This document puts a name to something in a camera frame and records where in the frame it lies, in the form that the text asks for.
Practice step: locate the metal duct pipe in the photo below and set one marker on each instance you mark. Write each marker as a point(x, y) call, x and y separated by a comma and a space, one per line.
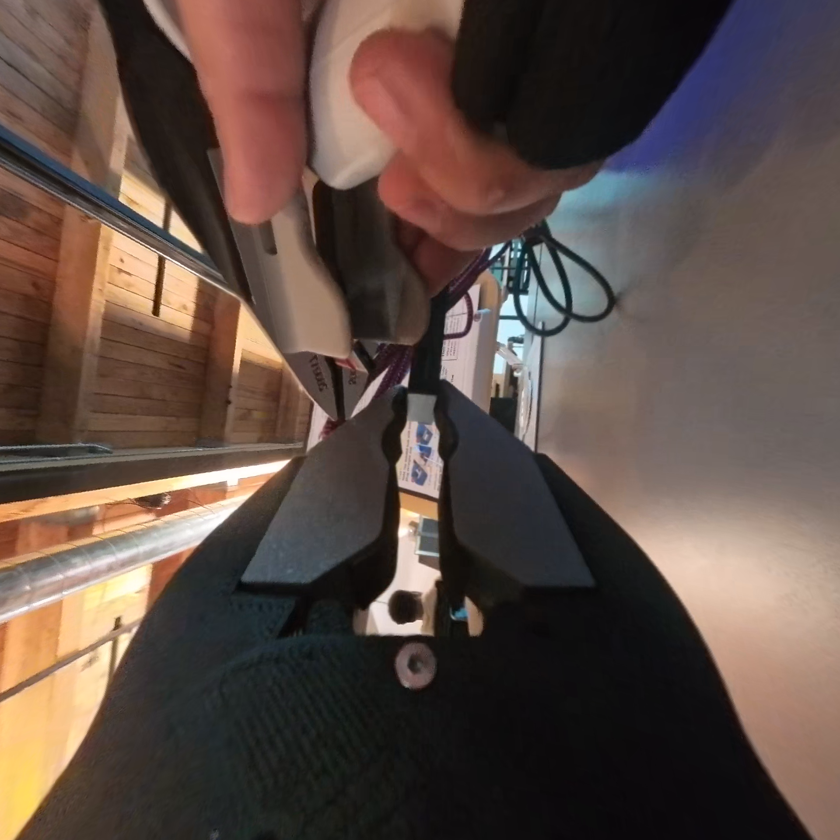
point(98, 564)

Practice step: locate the black ceiling beam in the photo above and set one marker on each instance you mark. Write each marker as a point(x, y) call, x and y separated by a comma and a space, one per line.
point(131, 466)

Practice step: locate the metal ceiling rail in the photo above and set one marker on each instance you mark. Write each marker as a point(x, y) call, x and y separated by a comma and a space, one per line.
point(98, 203)

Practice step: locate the black usb hub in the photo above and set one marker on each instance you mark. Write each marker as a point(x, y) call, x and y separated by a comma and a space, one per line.
point(426, 367)

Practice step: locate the person's right forearm black sleeve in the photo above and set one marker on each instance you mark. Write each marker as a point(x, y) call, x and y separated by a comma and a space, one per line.
point(577, 72)

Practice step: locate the person's right hand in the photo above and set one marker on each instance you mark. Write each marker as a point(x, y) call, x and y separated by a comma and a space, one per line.
point(459, 184)

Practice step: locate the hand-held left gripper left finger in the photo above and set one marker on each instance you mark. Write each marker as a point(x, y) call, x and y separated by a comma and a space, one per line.
point(321, 505)

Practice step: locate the printed instruction sheet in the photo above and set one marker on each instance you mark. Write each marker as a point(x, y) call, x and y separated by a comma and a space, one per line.
point(426, 459)

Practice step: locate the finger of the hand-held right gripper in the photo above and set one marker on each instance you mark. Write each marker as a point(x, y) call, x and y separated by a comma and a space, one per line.
point(295, 289)
point(374, 275)

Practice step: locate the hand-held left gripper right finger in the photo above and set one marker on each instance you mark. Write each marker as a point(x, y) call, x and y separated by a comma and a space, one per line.
point(512, 512)

